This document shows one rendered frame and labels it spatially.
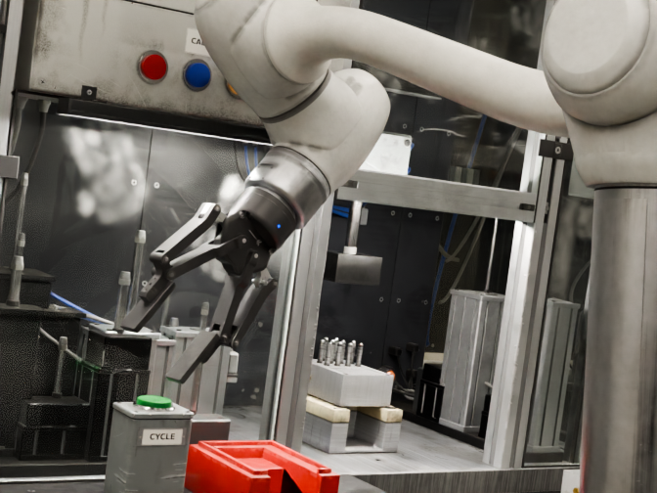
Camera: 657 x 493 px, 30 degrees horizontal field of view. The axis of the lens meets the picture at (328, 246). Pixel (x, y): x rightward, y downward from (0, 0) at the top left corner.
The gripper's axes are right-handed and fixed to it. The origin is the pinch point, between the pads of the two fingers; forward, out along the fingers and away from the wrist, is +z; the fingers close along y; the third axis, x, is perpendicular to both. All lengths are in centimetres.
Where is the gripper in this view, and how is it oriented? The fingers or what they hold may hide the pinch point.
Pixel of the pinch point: (166, 336)
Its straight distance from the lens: 137.7
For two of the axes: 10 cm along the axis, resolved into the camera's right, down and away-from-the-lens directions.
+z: -5.6, 7.2, -4.2
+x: 6.6, 0.8, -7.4
